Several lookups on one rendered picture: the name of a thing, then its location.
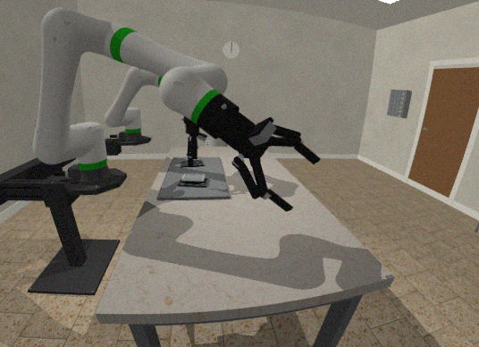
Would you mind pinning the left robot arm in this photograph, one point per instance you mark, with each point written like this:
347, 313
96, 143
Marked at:
120, 114

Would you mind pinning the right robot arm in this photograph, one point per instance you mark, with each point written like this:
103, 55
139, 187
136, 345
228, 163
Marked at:
66, 35

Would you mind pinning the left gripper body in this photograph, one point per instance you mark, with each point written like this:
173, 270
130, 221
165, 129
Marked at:
192, 130

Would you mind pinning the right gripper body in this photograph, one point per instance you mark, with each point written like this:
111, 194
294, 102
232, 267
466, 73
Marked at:
234, 133

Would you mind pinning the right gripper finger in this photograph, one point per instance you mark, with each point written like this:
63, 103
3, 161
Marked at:
287, 141
259, 188

